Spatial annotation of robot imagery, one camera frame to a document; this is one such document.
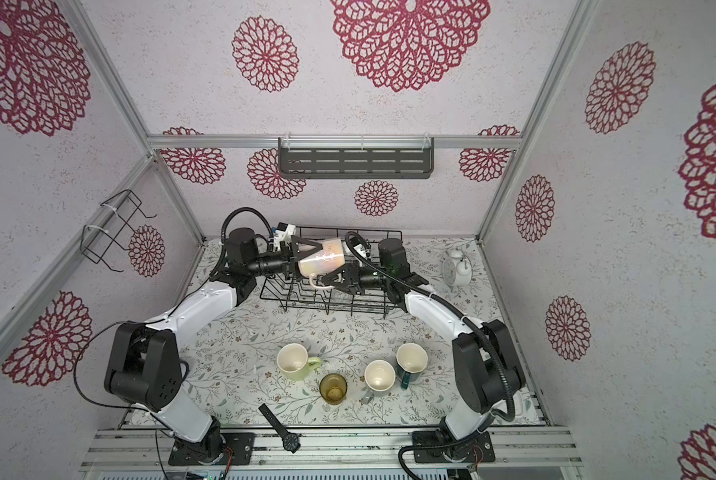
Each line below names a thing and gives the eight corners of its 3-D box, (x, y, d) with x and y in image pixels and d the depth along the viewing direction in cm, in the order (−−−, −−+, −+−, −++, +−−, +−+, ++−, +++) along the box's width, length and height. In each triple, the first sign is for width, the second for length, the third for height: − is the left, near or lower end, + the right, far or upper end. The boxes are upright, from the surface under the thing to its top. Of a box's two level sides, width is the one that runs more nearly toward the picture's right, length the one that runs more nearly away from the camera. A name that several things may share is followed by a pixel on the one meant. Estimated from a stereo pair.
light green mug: (278, 372, 88) (270, 358, 80) (297, 352, 93) (291, 336, 84) (301, 392, 85) (295, 379, 77) (319, 369, 89) (316, 355, 81)
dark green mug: (402, 396, 84) (408, 382, 75) (383, 374, 88) (386, 359, 79) (426, 373, 88) (434, 358, 79) (406, 353, 92) (412, 336, 83)
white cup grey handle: (363, 403, 83) (364, 392, 75) (363, 373, 88) (363, 359, 80) (393, 403, 83) (397, 391, 75) (391, 373, 88) (394, 359, 80)
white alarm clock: (450, 295, 106) (460, 273, 96) (439, 273, 112) (447, 250, 103) (463, 292, 107) (474, 270, 97) (451, 271, 113) (460, 247, 103)
